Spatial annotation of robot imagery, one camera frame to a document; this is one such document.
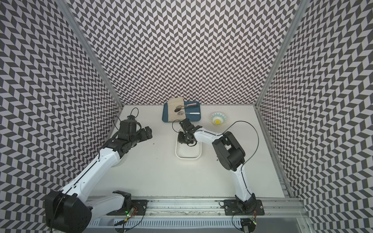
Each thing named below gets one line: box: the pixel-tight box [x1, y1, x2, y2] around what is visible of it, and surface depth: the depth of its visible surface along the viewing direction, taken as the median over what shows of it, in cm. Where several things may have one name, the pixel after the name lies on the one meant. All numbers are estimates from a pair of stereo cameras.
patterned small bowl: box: [210, 111, 227, 126], surface depth 110 cm
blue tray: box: [161, 100, 202, 123], surface depth 117 cm
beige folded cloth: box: [167, 97, 187, 122], surface depth 118 cm
